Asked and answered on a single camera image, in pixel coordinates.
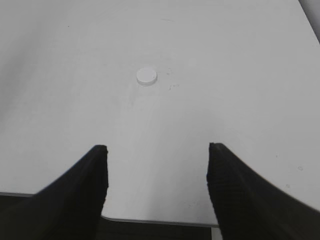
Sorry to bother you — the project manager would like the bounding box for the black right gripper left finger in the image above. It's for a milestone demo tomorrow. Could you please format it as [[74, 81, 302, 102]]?
[[0, 145, 109, 240]]

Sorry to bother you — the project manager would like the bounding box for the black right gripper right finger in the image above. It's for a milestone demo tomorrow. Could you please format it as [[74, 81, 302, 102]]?
[[206, 143, 320, 240]]

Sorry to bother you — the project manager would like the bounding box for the white bottle cap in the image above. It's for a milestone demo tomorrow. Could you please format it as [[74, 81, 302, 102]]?
[[136, 67, 158, 87]]

